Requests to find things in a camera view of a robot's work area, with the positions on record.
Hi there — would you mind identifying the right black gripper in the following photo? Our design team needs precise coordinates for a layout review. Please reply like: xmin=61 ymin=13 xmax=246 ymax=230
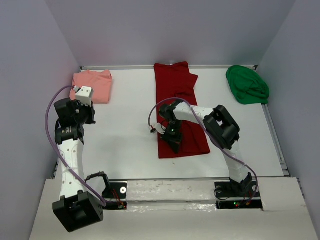
xmin=160 ymin=119 xmax=183 ymax=154

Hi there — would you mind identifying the red t shirt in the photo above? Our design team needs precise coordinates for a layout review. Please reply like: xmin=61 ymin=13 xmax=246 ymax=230
xmin=154 ymin=61 xmax=211 ymax=159

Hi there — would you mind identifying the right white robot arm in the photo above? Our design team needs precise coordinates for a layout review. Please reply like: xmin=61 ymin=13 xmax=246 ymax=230
xmin=159 ymin=98 xmax=259 ymax=202

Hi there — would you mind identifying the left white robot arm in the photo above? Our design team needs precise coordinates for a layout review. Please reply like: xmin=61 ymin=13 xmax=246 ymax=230
xmin=52 ymin=98 xmax=111 ymax=233

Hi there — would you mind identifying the folded pink t shirt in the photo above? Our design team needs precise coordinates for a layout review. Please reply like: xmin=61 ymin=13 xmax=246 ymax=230
xmin=72 ymin=70 xmax=113 ymax=104

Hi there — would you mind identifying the green t shirt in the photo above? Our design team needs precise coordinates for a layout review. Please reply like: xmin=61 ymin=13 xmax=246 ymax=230
xmin=225 ymin=65 xmax=270 ymax=105

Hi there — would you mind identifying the white front cover board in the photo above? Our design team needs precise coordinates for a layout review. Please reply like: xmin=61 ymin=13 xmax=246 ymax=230
xmin=30 ymin=177 xmax=317 ymax=240

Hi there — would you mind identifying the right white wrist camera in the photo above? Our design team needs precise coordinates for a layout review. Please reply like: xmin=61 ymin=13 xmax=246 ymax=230
xmin=150 ymin=123 xmax=166 ymax=135

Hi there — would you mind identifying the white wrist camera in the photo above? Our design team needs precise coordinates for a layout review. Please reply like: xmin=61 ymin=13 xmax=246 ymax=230
xmin=150 ymin=123 xmax=166 ymax=135
xmin=73 ymin=86 xmax=94 ymax=107

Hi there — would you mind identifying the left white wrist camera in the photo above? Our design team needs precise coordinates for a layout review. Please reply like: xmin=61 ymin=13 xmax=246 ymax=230
xmin=73 ymin=86 xmax=94 ymax=107

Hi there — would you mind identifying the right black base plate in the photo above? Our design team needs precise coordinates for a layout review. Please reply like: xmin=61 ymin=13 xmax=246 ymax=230
xmin=213 ymin=181 xmax=263 ymax=210

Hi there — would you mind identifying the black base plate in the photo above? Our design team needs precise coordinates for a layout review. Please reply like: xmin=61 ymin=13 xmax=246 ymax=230
xmin=213 ymin=181 xmax=263 ymax=210
xmin=102 ymin=181 xmax=128 ymax=211

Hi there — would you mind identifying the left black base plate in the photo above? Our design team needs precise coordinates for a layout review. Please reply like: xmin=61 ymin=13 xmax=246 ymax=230
xmin=102 ymin=181 xmax=128 ymax=211

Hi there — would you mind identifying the aluminium table frame rail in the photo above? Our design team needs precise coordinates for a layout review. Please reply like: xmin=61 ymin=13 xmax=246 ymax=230
xmin=79 ymin=64 xmax=258 ymax=71

